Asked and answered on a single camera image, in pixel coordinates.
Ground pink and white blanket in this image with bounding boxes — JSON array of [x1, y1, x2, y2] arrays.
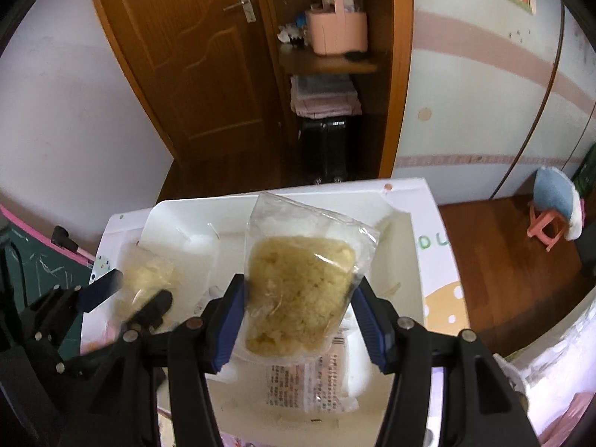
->
[[494, 298, 596, 447]]

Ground blue and white cushion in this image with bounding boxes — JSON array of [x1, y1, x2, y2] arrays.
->
[[532, 167, 585, 242]]

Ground dark green bag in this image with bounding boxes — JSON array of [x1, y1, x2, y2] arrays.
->
[[570, 142, 596, 196]]

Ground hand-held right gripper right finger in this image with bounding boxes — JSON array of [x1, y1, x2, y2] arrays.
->
[[350, 277, 541, 447]]

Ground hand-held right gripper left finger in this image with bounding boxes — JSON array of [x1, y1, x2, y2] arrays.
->
[[60, 274, 247, 447]]

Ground clear bag of yellow snack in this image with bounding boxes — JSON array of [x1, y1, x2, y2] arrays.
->
[[231, 191, 380, 364]]

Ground pink basket with handle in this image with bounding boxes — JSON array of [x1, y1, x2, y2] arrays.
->
[[305, 0, 368, 55]]

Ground green chalkboard with pink frame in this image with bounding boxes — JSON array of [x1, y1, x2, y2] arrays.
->
[[0, 205, 96, 299]]

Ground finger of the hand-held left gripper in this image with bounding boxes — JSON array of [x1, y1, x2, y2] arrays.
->
[[60, 289, 174, 378], [19, 269, 124, 350]]

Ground silver door handle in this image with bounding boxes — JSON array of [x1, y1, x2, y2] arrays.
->
[[223, 0, 257, 23]]

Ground small clear snack packet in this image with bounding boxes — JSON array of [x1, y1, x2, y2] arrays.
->
[[118, 249, 178, 322]]

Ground clear packet with printed label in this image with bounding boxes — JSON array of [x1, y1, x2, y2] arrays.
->
[[265, 330, 359, 413]]

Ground pink plastic stool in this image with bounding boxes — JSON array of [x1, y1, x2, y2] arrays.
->
[[527, 200, 566, 252]]

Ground wooden corner shelf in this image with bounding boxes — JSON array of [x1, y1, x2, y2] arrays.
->
[[258, 0, 415, 182]]

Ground brown wooden door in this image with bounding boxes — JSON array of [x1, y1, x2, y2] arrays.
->
[[84, 0, 299, 168]]

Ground pale blue wardrobe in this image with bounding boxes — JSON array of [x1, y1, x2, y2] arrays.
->
[[393, 0, 596, 201]]

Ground small toy figures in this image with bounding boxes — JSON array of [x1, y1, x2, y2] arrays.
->
[[278, 12, 310, 50]]

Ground white plastic bin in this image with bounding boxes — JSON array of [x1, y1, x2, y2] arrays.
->
[[118, 186, 427, 436]]

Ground stack of folded towels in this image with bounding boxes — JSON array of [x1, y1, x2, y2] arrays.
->
[[289, 74, 363, 117]]

